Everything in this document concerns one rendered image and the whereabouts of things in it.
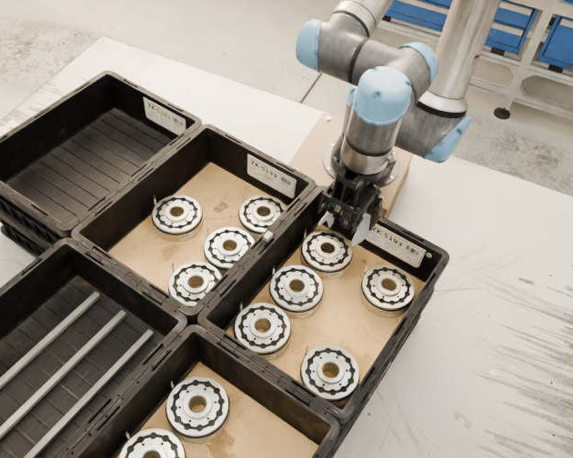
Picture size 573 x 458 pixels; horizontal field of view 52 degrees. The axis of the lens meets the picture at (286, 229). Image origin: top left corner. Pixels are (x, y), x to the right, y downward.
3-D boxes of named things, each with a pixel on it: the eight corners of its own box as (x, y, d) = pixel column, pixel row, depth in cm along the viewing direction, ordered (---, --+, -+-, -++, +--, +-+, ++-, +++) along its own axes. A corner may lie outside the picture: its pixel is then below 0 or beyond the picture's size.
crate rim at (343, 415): (318, 190, 121) (320, 182, 119) (449, 261, 112) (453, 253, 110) (193, 326, 99) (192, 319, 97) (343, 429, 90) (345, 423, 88)
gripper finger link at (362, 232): (343, 258, 106) (342, 222, 99) (358, 238, 109) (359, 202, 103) (357, 264, 105) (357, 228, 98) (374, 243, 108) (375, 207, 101)
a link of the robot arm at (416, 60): (382, 24, 92) (350, 56, 86) (448, 47, 89) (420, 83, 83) (374, 66, 98) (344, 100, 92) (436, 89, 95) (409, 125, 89)
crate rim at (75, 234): (206, 129, 130) (206, 121, 128) (318, 190, 121) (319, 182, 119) (69, 242, 108) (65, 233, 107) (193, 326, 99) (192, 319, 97)
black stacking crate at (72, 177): (115, 108, 147) (107, 70, 138) (206, 159, 138) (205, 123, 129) (-18, 201, 125) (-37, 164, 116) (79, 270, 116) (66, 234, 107)
